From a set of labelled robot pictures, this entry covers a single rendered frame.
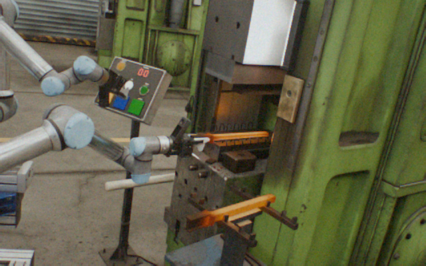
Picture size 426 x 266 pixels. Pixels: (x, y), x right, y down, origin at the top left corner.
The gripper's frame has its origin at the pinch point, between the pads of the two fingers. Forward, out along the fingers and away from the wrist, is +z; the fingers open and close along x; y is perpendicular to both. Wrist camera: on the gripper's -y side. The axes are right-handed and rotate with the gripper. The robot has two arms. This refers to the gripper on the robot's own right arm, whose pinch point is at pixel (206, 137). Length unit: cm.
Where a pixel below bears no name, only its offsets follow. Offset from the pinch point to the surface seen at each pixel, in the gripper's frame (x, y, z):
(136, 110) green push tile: -42.0, 1.0, -13.8
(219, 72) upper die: -1.8, -29.1, 2.2
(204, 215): 50, 5, -34
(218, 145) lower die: 6.5, 1.6, 2.6
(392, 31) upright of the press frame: 42, -58, 50
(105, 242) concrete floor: -77, 100, -7
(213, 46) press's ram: -9.0, -38.6, 2.0
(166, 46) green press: -428, 29, 218
